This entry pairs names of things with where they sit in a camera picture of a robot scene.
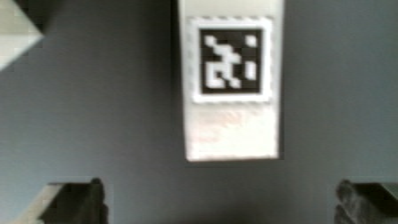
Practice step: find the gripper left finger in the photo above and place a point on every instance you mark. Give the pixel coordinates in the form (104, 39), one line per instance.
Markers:
(67, 204)

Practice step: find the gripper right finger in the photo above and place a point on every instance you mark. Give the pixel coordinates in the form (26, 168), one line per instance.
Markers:
(366, 203)

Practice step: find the white square table top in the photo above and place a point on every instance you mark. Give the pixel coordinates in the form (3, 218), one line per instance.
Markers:
(19, 34)

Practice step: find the white table leg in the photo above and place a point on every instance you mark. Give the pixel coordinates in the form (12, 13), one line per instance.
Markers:
(231, 52)

